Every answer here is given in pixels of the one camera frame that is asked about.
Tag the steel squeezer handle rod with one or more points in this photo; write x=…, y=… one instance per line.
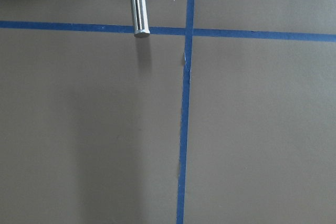
x=140, y=18

